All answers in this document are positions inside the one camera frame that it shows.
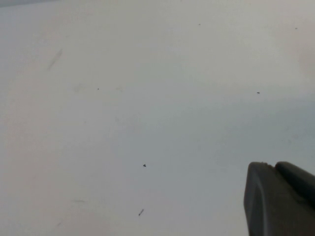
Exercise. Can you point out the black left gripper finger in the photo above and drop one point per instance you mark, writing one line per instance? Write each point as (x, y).
(278, 204)

